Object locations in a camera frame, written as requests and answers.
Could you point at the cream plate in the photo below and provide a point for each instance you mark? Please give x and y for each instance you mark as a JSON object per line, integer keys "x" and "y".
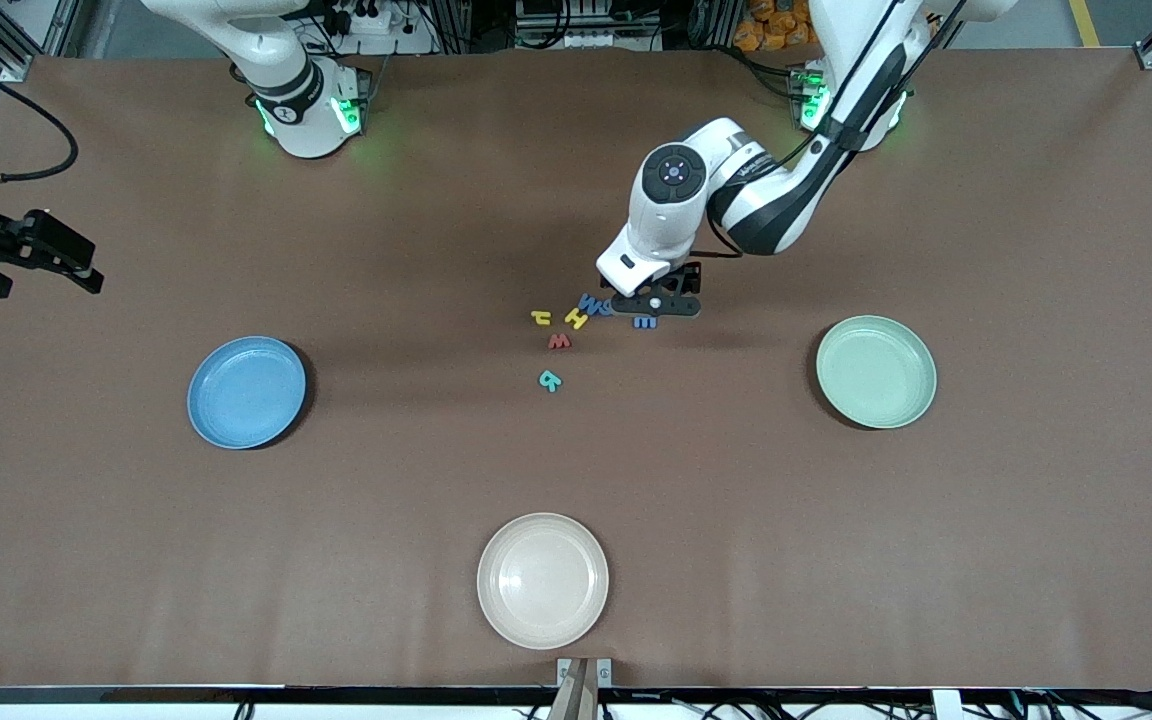
{"x": 543, "y": 581}

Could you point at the yellow uppercase foam letter H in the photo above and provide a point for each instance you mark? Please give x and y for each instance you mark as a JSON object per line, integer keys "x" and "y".
{"x": 576, "y": 319}

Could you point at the white power strip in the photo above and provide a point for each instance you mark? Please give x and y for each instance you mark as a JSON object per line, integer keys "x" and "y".
{"x": 376, "y": 20}

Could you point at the orange bags pile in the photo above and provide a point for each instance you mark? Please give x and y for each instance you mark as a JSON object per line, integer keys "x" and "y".
{"x": 771, "y": 25}

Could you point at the metal mounting bracket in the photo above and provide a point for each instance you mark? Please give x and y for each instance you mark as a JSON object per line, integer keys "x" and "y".
{"x": 604, "y": 670}

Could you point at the blue plate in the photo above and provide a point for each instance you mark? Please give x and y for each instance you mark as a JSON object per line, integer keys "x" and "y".
{"x": 246, "y": 392}

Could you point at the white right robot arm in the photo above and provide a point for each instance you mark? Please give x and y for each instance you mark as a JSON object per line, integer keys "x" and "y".
{"x": 301, "y": 110}

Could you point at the beige camera mount post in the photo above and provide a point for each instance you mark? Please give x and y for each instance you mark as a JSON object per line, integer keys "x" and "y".
{"x": 576, "y": 700}

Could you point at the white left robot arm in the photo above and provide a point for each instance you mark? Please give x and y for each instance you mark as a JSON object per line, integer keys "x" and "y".
{"x": 671, "y": 225}

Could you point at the green plate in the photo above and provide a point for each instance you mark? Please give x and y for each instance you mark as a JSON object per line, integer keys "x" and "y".
{"x": 876, "y": 372}

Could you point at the teal foam letter R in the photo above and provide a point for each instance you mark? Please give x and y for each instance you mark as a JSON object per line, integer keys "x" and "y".
{"x": 548, "y": 381}

